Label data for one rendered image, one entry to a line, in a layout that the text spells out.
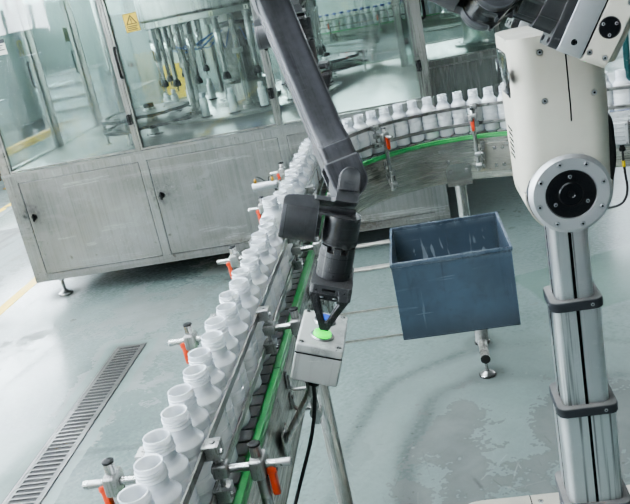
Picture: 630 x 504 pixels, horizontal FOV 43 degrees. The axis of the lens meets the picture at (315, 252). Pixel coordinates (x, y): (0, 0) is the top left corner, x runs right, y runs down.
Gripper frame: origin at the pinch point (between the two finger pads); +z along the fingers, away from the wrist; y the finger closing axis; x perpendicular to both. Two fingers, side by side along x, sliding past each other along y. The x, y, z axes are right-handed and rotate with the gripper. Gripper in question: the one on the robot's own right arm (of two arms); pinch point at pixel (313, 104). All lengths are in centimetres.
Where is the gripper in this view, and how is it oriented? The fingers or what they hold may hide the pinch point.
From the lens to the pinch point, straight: 189.0
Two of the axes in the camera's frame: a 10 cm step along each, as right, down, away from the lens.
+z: 1.8, 9.3, 3.1
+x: -0.8, 3.3, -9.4
